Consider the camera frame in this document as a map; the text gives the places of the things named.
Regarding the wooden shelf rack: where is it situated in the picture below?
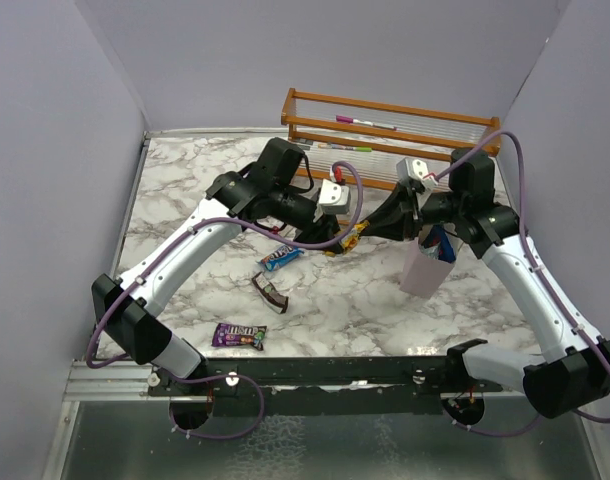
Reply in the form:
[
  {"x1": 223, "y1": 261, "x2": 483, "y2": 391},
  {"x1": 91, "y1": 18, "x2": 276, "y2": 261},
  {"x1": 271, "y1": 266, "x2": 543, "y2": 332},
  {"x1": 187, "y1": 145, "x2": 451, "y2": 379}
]
[{"x1": 279, "y1": 87, "x2": 502, "y2": 238}]

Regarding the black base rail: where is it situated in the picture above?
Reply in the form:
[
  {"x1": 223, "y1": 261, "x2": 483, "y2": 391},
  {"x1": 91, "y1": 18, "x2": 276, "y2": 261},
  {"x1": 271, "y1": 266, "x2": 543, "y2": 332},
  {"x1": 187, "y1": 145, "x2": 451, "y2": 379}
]
[{"x1": 145, "y1": 355, "x2": 517, "y2": 418}]

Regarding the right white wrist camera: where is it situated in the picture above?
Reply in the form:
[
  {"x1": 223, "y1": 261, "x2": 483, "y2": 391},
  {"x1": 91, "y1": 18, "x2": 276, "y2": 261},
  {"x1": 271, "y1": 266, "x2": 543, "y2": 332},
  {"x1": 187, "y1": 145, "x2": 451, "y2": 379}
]
[{"x1": 396, "y1": 157, "x2": 438, "y2": 192}]

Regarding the blue Burts chips bag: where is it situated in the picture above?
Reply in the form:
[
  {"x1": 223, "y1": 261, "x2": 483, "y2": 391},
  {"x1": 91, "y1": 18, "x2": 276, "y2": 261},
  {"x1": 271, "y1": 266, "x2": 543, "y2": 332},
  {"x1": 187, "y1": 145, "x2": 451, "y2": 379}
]
[{"x1": 419, "y1": 225, "x2": 457, "y2": 264}]

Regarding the purple M&M's packet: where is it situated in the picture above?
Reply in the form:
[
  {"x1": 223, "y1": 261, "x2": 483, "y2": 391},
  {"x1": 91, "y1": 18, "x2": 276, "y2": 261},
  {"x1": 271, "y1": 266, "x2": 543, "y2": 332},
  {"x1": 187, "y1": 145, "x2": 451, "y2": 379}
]
[{"x1": 211, "y1": 323, "x2": 267, "y2": 351}]

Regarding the magenta marker pen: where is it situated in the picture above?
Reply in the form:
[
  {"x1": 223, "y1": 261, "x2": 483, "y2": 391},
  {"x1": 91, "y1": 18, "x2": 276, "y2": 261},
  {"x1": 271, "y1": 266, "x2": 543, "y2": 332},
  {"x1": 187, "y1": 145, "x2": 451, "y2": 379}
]
[{"x1": 335, "y1": 115, "x2": 397, "y2": 131}]

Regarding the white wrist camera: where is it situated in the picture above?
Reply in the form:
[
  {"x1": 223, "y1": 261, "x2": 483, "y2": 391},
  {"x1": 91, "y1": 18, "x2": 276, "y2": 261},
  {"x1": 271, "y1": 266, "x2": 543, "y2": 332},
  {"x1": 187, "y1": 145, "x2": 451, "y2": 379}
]
[
  {"x1": 317, "y1": 179, "x2": 351, "y2": 215},
  {"x1": 396, "y1": 157, "x2": 438, "y2": 192}
]

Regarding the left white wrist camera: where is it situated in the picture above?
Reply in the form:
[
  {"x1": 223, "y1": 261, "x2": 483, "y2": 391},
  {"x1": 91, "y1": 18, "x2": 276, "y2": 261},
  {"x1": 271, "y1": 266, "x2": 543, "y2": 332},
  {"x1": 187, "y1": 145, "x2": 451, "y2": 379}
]
[{"x1": 317, "y1": 179, "x2": 351, "y2": 215}]

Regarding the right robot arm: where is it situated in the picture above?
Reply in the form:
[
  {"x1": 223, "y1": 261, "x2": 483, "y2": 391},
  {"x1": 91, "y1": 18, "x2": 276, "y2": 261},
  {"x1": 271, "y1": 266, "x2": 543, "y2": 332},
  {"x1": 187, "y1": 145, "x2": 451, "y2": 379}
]
[{"x1": 362, "y1": 149, "x2": 610, "y2": 419}]

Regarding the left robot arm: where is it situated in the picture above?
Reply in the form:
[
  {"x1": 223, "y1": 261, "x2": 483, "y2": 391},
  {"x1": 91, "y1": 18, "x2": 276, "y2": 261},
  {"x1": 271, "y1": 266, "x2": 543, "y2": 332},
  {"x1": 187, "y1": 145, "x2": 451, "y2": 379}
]
[{"x1": 85, "y1": 137, "x2": 351, "y2": 395}]

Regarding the white paper bag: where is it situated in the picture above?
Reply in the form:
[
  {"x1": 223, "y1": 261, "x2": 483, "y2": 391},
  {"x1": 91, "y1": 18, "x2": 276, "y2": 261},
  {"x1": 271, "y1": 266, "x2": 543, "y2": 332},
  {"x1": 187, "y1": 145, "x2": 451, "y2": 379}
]
[{"x1": 399, "y1": 239, "x2": 456, "y2": 299}]

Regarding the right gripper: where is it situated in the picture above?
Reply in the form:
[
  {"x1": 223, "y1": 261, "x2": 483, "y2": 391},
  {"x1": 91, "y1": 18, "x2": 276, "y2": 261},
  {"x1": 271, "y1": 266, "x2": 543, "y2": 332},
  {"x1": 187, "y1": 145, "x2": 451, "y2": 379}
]
[{"x1": 359, "y1": 182, "x2": 465, "y2": 241}]

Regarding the blue M&M's packet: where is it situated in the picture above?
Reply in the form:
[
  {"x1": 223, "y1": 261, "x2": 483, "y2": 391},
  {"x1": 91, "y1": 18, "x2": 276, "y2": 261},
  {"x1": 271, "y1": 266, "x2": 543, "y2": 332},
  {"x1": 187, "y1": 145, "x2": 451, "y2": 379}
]
[{"x1": 258, "y1": 245, "x2": 303, "y2": 272}]

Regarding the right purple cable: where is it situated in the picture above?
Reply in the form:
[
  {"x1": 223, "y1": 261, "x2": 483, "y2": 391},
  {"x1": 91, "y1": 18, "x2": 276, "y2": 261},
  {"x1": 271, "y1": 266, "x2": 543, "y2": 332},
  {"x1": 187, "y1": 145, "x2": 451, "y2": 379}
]
[{"x1": 442, "y1": 130, "x2": 610, "y2": 439}]

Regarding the brown chocolate bar wrapper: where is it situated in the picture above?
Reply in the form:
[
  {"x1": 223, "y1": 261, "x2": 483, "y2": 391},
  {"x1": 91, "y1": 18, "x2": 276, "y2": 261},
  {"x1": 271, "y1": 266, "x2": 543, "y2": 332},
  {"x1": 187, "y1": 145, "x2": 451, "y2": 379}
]
[{"x1": 251, "y1": 272, "x2": 289, "y2": 314}]

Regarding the green capped marker pen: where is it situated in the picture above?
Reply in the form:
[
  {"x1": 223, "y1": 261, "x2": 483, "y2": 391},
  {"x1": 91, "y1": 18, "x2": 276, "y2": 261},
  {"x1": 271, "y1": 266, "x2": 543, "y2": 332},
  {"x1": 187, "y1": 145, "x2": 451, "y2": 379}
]
[{"x1": 317, "y1": 143, "x2": 373, "y2": 153}]

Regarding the yellow snack bar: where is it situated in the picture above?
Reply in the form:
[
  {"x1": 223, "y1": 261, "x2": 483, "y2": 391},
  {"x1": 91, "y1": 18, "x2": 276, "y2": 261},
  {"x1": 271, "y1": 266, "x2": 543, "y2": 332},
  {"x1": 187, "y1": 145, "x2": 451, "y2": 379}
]
[{"x1": 324, "y1": 220, "x2": 369, "y2": 257}]

